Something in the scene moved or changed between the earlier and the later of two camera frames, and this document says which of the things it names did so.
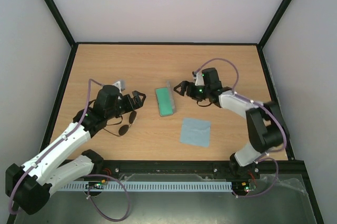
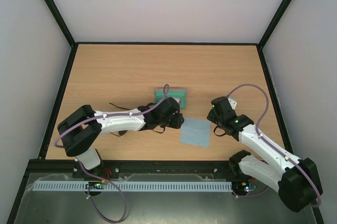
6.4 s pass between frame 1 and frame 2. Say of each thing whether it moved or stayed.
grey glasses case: moved
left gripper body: moved
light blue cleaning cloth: stayed
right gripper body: moved
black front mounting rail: stayed
